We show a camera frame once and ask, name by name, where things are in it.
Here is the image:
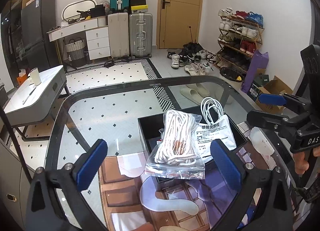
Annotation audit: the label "white medicine packet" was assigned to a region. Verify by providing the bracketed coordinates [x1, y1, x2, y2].
[195, 115, 236, 158]

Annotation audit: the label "white cable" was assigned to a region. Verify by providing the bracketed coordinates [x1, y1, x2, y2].
[200, 96, 225, 125]

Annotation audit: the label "bagged thin white rope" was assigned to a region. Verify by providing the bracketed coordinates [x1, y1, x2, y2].
[144, 109, 206, 180]

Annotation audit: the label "person's right hand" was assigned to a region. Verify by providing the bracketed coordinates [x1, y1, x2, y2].
[293, 147, 320, 175]

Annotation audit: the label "brown cardboard box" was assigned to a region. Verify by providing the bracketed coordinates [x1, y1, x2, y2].
[247, 76, 293, 114]

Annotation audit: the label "grey side cabinet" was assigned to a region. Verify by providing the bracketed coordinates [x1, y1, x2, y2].
[1, 140, 29, 230]

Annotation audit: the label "purple yoga mat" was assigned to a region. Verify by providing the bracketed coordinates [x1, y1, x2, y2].
[241, 50, 269, 93]

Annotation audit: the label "black cardboard box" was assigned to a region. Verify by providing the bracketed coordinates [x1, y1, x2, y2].
[138, 107, 247, 191]

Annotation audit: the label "wooden shoe rack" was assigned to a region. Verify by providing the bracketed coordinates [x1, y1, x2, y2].
[216, 9, 264, 74]

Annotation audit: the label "cream slippers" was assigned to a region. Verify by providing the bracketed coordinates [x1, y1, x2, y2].
[180, 83, 210, 105]

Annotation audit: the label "pile of shoes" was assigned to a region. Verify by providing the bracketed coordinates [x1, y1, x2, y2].
[167, 42, 218, 76]

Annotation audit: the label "anime print table mat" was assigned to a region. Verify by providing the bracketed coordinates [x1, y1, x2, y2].
[98, 120, 301, 231]

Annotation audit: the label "white coffee table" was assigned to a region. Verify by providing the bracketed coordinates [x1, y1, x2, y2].
[4, 65, 67, 142]

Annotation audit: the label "wooden door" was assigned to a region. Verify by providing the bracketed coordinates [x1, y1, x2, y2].
[156, 0, 202, 49]

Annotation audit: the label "white cup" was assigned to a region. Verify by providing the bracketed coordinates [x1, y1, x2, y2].
[29, 68, 41, 86]

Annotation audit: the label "silver suitcase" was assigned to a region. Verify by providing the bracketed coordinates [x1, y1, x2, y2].
[129, 13, 153, 59]

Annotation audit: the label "wicker laundry basket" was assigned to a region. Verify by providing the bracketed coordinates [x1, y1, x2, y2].
[65, 37, 86, 68]

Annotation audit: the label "beige suitcase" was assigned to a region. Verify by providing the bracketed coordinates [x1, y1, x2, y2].
[107, 12, 130, 58]

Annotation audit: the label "black glass cabinet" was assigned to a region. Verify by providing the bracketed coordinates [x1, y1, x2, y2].
[1, 0, 25, 87]

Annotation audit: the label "white dressing desk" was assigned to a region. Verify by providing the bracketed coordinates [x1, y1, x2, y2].
[47, 16, 111, 61]

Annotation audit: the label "black refrigerator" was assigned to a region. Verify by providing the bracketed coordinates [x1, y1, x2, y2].
[21, 0, 60, 72]

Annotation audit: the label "oval mirror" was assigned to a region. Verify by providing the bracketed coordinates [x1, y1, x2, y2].
[61, 0, 97, 21]

